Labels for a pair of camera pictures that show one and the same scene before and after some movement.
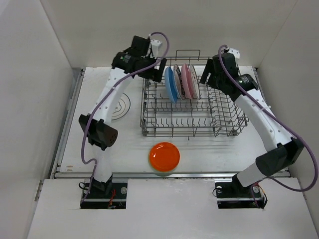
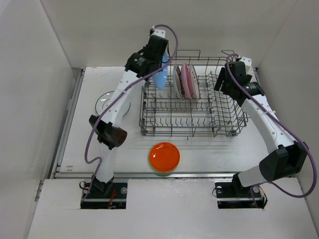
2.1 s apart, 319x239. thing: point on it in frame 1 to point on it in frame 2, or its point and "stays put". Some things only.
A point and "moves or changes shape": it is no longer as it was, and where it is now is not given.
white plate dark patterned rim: [179, 82] stays put
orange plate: [164, 157] stays put
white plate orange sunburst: [195, 81] stays put
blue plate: [170, 84] moves or changes shape
